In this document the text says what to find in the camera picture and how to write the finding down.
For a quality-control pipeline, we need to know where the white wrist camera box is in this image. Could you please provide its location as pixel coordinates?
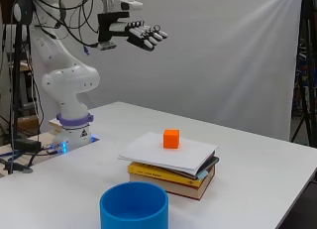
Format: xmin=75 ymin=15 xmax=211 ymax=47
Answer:
xmin=119 ymin=0 xmax=145 ymax=12

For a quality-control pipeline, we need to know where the yellow book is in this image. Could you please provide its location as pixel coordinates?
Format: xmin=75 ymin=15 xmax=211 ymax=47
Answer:
xmin=127 ymin=161 xmax=210 ymax=189

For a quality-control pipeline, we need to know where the black stand with pole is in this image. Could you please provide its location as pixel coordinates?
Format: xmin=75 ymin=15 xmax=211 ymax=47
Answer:
xmin=5 ymin=0 xmax=35 ymax=175

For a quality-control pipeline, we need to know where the dark thin book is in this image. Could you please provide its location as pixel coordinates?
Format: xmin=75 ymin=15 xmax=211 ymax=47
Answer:
xmin=179 ymin=156 xmax=221 ymax=181

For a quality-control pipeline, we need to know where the white flat book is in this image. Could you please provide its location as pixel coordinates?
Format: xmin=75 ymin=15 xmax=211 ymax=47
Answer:
xmin=117 ymin=131 xmax=220 ymax=176

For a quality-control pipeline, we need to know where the black power brick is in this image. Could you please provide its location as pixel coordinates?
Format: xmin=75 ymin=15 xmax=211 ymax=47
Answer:
xmin=13 ymin=137 xmax=43 ymax=154

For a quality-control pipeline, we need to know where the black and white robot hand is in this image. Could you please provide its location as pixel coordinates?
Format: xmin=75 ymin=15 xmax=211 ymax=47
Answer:
xmin=96 ymin=11 xmax=168 ymax=53

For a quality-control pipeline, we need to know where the white hanging sheet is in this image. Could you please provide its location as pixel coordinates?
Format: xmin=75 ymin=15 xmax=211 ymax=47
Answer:
xmin=28 ymin=0 xmax=303 ymax=142

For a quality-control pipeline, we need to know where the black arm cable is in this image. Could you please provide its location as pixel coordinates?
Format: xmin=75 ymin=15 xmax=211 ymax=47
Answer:
xmin=31 ymin=0 xmax=102 ymax=56

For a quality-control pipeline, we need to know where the black tripod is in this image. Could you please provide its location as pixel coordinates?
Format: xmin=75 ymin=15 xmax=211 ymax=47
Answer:
xmin=289 ymin=0 xmax=317 ymax=148

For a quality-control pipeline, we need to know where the orange cube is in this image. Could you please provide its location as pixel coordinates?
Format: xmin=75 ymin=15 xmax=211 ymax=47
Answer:
xmin=162 ymin=128 xmax=181 ymax=150

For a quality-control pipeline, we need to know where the blue round tub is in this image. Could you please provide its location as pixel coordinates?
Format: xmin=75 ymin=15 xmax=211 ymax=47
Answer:
xmin=99 ymin=180 xmax=170 ymax=229

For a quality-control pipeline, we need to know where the brown cardboard box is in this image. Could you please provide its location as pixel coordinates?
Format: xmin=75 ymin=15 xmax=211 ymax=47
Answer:
xmin=17 ymin=114 xmax=42 ymax=135

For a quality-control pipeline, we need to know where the thick beige book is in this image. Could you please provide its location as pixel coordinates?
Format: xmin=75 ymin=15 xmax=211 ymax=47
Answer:
xmin=128 ymin=165 xmax=217 ymax=201

